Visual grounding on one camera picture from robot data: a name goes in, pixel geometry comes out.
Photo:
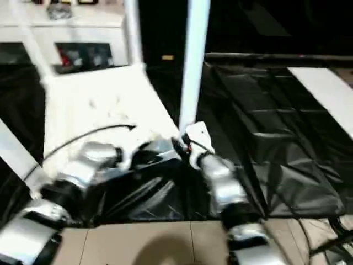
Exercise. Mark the black metal rail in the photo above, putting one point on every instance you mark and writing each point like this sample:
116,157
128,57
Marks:
275,56

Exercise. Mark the dark grey bundle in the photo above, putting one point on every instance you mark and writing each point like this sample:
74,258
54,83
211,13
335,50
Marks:
59,12

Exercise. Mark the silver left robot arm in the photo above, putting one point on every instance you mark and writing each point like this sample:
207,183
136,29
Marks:
91,157

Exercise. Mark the black plastic mat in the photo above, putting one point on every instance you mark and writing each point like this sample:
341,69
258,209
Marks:
275,151

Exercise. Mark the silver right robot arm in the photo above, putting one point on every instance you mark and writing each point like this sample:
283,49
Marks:
226,179

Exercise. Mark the white board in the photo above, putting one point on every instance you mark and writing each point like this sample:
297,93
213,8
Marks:
325,91

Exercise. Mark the white glass-door cabinet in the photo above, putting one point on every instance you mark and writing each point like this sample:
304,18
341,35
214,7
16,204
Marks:
82,30

